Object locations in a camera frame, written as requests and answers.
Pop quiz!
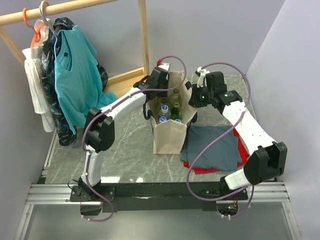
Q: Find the clear Chang soda bottle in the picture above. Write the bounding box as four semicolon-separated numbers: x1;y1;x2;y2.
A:
169;88;182;106
157;97;170;111

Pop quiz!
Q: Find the Pocari Sweat bottle lower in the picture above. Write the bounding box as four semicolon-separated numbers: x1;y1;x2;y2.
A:
159;116;167;124

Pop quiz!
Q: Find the wooden clothes rack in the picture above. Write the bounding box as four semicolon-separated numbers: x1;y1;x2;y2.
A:
0;0;151;131

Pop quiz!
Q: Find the white hanging garment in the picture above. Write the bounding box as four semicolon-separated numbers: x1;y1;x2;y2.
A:
22;19;55;133

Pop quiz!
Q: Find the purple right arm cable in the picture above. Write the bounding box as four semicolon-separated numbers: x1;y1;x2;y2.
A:
186;61;255;219

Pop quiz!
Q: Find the Pocari Sweat bottle upper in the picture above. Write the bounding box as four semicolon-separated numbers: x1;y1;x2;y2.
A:
158;105;171;120

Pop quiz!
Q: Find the dark floral hanging garment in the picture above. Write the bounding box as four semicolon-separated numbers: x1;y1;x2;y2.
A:
41;16;109;147

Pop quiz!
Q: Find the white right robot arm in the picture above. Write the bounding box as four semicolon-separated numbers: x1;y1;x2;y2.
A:
188;67;288;199

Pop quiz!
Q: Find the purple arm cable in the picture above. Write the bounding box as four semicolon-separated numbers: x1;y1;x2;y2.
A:
186;61;255;219
81;55;187;223

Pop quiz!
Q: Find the light blue clothes hanger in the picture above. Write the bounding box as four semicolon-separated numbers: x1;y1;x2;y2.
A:
38;0;59;59

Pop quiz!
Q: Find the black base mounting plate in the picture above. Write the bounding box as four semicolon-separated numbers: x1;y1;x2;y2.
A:
70;181;248;212

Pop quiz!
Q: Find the orange clothes hanger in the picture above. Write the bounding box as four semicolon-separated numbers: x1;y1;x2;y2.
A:
22;7;41;48

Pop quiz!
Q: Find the turquoise hanging shirt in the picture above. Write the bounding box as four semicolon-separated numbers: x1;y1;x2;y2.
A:
54;25;117;132

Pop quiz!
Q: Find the green Perrier glass bottle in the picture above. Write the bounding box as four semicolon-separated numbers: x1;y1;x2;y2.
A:
171;102;181;120

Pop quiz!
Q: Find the grey folded cloth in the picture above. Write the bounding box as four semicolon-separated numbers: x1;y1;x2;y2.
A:
179;125;242;171

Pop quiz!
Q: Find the cream canvas tote bag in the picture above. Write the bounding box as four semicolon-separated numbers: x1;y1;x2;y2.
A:
146;78;197;154

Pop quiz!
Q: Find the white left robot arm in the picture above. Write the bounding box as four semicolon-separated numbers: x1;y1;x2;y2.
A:
78;62;170;201

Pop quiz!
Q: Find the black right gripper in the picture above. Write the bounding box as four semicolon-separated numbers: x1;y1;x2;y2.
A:
187;83;214;108

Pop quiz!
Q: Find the aluminium frame rail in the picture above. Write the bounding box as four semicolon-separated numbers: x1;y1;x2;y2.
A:
15;130;302;240

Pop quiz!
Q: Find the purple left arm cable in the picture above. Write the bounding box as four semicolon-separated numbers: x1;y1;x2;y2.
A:
81;55;187;223

